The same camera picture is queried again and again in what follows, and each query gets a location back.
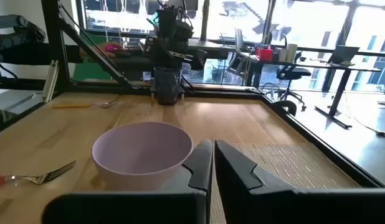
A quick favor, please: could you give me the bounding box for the white cylinder container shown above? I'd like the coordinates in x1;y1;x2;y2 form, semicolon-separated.
285;43;298;63

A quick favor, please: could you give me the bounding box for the black office chair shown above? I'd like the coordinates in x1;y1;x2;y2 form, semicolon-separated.
275;64;312;112

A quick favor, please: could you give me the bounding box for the black diagonal frame strut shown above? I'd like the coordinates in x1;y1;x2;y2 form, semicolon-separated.
57;17;141;90

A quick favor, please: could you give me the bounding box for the white flat bar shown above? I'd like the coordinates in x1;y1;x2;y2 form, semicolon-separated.
42;60;60;104

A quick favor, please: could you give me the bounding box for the person's hand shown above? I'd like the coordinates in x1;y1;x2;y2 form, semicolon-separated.
95;42;127;59

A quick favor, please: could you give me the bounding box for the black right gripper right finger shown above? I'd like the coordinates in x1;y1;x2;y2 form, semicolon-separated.
214;139;385;224

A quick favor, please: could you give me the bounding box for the green board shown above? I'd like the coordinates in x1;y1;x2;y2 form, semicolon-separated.
72;32;113;82

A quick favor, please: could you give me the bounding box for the pink-handled metal fork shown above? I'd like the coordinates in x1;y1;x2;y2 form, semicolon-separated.
0;159;78;187

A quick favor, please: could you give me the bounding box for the pale lilac bowl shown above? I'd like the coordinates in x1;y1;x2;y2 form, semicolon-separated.
91;121;194;191

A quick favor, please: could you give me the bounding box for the dark laptop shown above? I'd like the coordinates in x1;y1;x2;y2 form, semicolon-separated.
327;45;361;67

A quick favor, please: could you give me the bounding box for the red box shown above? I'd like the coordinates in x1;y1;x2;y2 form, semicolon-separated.
255;47;275;62

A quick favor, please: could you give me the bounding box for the floor cable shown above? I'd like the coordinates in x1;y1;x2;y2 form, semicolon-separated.
344;92;385;139

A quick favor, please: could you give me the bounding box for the yellow-handled metal spoon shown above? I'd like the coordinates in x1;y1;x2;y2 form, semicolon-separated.
52;98;120;109

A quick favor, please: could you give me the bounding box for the black-legged office desk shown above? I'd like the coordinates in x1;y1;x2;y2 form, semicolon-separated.
238;50;383;130

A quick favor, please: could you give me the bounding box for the beige woven placemat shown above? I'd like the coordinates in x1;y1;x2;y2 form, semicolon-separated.
210;142;361;224

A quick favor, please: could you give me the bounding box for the black upright frame post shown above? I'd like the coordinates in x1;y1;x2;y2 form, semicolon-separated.
40;0;72;93

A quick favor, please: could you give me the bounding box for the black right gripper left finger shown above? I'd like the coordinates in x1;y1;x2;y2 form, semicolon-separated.
42;139;214;224

